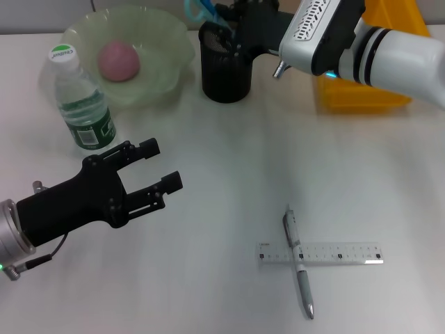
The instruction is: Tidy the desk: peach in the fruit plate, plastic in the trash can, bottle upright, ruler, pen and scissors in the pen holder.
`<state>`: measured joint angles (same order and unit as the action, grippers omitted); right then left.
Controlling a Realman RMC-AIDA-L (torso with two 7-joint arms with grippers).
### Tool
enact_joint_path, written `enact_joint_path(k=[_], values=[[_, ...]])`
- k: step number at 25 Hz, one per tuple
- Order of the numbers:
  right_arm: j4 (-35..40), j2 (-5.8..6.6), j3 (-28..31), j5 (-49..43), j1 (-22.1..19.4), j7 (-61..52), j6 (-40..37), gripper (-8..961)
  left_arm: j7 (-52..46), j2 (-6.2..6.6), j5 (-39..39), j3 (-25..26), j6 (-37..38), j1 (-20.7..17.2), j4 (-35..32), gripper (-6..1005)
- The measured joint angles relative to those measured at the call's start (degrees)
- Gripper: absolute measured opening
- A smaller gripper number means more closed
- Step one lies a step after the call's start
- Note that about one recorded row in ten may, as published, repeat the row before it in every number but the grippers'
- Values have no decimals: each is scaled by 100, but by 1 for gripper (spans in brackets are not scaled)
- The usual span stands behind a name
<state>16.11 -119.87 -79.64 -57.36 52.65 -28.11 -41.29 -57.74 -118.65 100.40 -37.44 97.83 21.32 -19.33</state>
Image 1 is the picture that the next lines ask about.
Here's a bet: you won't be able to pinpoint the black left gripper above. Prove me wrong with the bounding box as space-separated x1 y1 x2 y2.
15 137 184 247

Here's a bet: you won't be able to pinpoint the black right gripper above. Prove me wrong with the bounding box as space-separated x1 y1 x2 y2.
214 0 297 67

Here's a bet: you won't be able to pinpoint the blue teal scissors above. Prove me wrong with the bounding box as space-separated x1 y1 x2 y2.
183 0 238 40

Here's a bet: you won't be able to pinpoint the clear green-label water bottle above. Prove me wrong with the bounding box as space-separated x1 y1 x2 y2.
48 43 118 156

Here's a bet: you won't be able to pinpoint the pink peach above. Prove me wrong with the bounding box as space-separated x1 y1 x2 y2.
96 40 142 83

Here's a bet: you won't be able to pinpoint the black mesh pen holder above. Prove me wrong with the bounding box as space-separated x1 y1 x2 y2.
198 19 253 104

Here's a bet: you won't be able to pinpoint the pale green glass fruit plate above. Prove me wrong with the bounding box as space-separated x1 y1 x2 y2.
61 6 196 109

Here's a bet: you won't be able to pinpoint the grey silver pen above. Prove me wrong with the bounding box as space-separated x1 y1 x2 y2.
282 203 316 320

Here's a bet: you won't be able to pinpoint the clear plastic ruler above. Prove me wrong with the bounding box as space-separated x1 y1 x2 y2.
248 241 385 269

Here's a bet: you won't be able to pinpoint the yellow plastic bin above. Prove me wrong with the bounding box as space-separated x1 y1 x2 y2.
314 0 431 113

